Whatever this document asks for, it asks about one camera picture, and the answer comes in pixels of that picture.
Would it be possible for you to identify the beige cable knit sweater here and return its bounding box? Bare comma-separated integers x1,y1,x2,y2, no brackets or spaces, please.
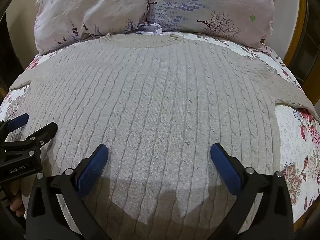
7,32,319,227

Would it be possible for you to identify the crumpled white cloth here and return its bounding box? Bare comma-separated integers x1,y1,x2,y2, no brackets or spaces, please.
136,22,164,35

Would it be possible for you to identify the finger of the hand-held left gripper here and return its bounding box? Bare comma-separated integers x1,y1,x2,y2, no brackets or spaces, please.
0,113,30,133
0,122,58,161

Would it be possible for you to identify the person's left hand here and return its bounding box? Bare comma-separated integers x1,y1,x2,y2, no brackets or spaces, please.
7,179,27,217

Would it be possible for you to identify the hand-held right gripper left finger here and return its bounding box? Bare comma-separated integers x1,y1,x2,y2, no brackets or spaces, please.
26,144,111,240

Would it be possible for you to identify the floral bed sheet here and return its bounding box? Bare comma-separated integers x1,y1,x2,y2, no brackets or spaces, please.
0,31,320,227

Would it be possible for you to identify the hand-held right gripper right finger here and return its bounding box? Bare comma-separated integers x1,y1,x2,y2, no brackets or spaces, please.
209,142,295,240

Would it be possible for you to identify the wooden bed frame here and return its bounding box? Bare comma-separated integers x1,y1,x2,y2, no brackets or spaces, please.
260,0,315,93

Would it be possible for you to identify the pink floral pillow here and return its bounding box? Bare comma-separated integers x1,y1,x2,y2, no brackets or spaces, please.
147,0,275,52
34,0,152,55

